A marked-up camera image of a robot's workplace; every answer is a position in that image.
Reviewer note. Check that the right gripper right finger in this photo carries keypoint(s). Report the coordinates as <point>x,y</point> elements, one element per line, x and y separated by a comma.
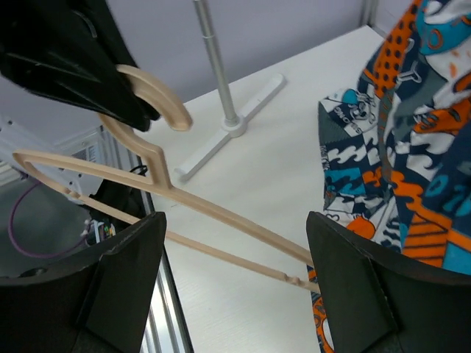
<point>378,300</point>

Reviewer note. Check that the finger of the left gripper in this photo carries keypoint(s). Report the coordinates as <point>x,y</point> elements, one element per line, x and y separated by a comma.
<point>69,51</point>

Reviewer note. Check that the blue orange patterned shorts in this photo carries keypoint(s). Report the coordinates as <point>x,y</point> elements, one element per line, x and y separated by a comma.
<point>395,149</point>

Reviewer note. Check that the beige wooden hanger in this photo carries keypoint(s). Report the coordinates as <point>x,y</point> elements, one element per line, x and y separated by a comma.
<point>158,181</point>

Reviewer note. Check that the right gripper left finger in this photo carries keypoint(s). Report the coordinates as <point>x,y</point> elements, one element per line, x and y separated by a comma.
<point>96,300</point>

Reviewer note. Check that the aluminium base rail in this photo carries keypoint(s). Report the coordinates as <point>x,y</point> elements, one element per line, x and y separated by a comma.
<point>166,329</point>

